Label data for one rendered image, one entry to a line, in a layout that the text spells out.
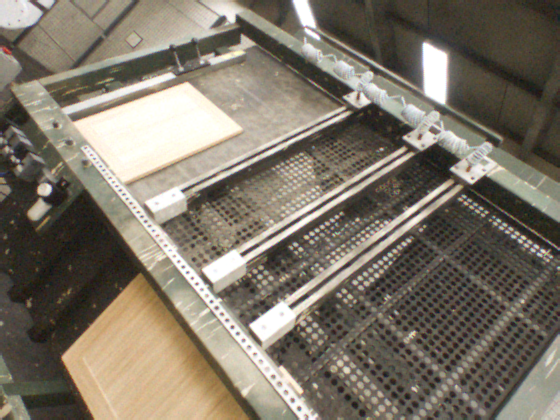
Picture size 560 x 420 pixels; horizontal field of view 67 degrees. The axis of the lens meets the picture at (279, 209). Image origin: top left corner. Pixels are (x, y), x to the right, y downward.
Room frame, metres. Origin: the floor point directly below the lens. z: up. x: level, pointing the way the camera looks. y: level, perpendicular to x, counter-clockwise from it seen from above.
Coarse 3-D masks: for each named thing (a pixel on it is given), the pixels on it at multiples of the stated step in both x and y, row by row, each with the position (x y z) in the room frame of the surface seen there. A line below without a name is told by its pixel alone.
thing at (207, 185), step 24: (360, 96) 1.91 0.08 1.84; (336, 120) 1.85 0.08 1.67; (288, 144) 1.72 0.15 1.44; (312, 144) 1.83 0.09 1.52; (216, 168) 1.59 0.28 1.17; (240, 168) 1.60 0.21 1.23; (264, 168) 1.70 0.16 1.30; (168, 192) 1.49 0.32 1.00; (192, 192) 1.50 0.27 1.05; (216, 192) 1.59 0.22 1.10; (168, 216) 1.49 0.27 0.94
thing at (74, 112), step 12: (216, 60) 2.16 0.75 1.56; (228, 60) 2.19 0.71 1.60; (240, 60) 2.24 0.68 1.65; (192, 72) 2.08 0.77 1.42; (204, 72) 2.13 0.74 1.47; (144, 84) 1.97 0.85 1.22; (156, 84) 1.99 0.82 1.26; (168, 84) 2.03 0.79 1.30; (108, 96) 1.89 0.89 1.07; (120, 96) 1.90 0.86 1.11; (132, 96) 1.94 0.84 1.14; (72, 108) 1.81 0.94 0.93; (84, 108) 1.82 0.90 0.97; (96, 108) 1.86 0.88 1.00; (108, 108) 1.90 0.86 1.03
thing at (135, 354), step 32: (128, 288) 1.60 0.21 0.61; (96, 320) 1.61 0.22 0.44; (128, 320) 1.56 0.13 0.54; (160, 320) 1.52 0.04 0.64; (96, 352) 1.57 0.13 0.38; (128, 352) 1.52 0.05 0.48; (160, 352) 1.48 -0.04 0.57; (192, 352) 1.44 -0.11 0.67; (96, 384) 1.52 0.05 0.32; (128, 384) 1.48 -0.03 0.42; (160, 384) 1.44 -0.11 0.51; (192, 384) 1.40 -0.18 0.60; (96, 416) 1.48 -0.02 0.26; (128, 416) 1.44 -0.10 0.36; (160, 416) 1.40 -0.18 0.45; (192, 416) 1.37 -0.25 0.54; (224, 416) 1.33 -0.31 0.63
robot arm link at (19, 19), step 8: (0, 0) 0.88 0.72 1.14; (8, 0) 0.89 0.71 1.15; (16, 0) 0.90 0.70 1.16; (0, 8) 0.89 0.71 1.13; (8, 8) 0.90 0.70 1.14; (16, 8) 0.90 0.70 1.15; (24, 8) 0.91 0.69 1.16; (0, 16) 0.90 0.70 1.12; (8, 16) 0.90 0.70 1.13; (16, 16) 0.91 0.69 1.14; (24, 16) 0.92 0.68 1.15; (0, 24) 0.90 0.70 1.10; (8, 24) 0.91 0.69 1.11; (16, 24) 0.92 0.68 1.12
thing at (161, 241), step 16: (96, 160) 1.59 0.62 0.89; (112, 176) 1.55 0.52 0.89; (128, 208) 1.46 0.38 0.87; (144, 224) 1.41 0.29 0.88; (160, 240) 1.38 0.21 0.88; (176, 256) 1.34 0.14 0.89; (192, 272) 1.30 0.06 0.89; (208, 304) 1.24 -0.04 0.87; (224, 320) 1.21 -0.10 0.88; (240, 336) 1.18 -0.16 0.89; (256, 352) 1.15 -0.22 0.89; (272, 368) 1.13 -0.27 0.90; (272, 384) 1.10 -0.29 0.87; (288, 400) 1.08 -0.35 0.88
